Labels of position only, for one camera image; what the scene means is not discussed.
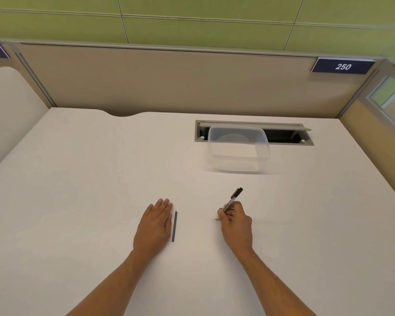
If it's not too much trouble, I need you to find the person's right hand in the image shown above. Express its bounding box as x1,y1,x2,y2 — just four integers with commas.
216,201,253,258

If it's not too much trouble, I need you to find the person's left hand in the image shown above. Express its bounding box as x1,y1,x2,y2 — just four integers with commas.
133,198,174,259

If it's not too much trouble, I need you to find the white marker with black cap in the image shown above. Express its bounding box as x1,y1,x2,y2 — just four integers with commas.
215,187,244,222

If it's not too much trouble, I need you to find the clear plastic container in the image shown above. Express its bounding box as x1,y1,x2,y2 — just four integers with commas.
208,125,271,174

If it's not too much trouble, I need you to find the person's right forearm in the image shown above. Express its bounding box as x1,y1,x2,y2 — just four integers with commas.
238,248,315,316

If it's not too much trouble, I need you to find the person's left forearm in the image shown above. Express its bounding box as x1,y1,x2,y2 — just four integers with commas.
65,248,158,316

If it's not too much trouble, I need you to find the beige desk partition panel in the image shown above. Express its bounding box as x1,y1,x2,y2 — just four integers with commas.
14,42,384,119

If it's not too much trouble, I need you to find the beige side partition with window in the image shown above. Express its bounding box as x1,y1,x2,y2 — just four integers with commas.
337,59,395,209

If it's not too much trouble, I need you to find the grey desk cable tray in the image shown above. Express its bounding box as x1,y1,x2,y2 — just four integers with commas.
194,120,315,147

